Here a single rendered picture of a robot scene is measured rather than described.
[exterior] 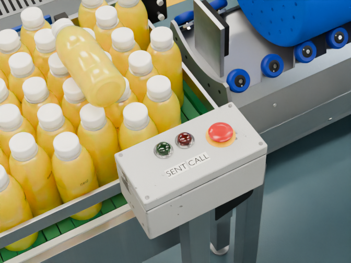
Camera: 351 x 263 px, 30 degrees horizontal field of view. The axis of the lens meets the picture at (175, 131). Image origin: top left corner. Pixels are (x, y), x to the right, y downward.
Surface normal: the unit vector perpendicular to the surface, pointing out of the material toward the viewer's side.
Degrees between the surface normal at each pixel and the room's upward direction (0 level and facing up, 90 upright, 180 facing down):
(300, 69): 52
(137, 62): 0
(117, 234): 90
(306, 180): 0
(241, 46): 0
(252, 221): 90
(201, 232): 90
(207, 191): 90
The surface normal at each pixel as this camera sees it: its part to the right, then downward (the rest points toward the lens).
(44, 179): 0.68, 0.55
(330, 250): -0.04, -0.63
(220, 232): 0.47, 0.67
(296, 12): -0.88, 0.40
